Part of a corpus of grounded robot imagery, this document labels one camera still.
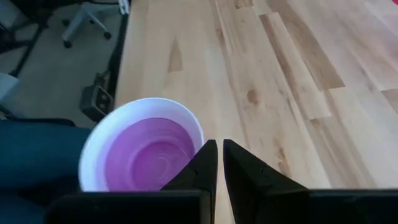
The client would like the black aluminium table frame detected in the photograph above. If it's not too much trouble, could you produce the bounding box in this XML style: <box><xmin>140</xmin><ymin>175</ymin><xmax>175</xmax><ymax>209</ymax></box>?
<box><xmin>107</xmin><ymin>0</ymin><xmax>132</xmax><ymax>105</ymax></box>

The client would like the purple plastic bowl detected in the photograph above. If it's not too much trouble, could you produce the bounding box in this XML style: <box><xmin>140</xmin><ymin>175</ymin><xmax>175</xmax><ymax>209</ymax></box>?
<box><xmin>104</xmin><ymin>117</ymin><xmax>197</xmax><ymax>192</ymax></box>

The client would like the large white bowl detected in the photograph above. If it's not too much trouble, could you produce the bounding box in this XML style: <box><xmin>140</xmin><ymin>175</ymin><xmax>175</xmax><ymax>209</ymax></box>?
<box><xmin>78</xmin><ymin>97</ymin><xmax>205</xmax><ymax>192</ymax></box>

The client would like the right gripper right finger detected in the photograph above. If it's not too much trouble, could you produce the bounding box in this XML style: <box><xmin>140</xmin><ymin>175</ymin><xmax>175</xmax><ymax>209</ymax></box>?
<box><xmin>223</xmin><ymin>139</ymin><xmax>398</xmax><ymax>224</ymax></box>

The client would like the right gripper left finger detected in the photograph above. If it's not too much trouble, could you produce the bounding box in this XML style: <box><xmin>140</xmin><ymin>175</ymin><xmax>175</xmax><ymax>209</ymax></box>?
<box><xmin>46</xmin><ymin>139</ymin><xmax>218</xmax><ymax>224</ymax></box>

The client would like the black desk frame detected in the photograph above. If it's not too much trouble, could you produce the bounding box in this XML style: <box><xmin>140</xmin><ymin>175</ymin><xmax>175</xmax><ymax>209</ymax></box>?
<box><xmin>0</xmin><ymin>0</ymin><xmax>78</xmax><ymax>78</ymax></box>

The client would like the white office chair base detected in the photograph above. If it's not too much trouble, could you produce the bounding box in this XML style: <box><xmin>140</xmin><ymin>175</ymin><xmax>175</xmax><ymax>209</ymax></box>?
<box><xmin>60</xmin><ymin>0</ymin><xmax>113</xmax><ymax>49</ymax></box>

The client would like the black box on floor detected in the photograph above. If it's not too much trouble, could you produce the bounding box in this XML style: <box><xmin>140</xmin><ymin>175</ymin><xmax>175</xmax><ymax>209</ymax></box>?
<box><xmin>79</xmin><ymin>84</ymin><xmax>114</xmax><ymax>123</ymax></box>

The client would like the silver frame bracket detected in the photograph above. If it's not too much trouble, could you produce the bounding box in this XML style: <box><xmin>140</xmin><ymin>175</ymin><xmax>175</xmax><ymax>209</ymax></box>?
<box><xmin>118</xmin><ymin>0</ymin><xmax>130</xmax><ymax>16</ymax></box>

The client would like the person's leg in jeans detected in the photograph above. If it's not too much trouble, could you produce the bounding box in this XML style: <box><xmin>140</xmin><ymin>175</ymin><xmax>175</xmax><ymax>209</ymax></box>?
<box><xmin>0</xmin><ymin>119</ymin><xmax>93</xmax><ymax>224</ymax></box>

